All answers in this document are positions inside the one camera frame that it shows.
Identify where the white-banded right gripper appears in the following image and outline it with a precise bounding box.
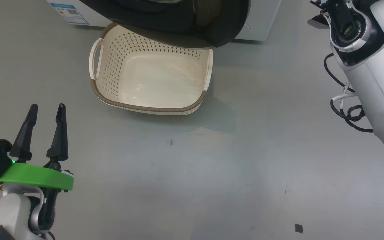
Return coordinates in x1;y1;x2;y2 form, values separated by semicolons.
307;0;332;30

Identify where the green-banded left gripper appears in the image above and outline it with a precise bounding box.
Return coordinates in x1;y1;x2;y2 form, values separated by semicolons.
0;103;75;192

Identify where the dark round washer door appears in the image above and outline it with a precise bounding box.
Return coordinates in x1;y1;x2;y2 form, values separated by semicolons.
79;0;251;49

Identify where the white front-load washing machine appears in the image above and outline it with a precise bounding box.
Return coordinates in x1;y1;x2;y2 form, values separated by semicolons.
47;0;281;42

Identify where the cream perforated laundry basket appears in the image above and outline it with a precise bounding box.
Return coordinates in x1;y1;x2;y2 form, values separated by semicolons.
89;23;214;116

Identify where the blue energy label sticker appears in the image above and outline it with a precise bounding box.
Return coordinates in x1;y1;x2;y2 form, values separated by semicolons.
50;3;90;26

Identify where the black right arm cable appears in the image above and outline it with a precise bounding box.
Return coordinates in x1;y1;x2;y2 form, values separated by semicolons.
323;53;374;134

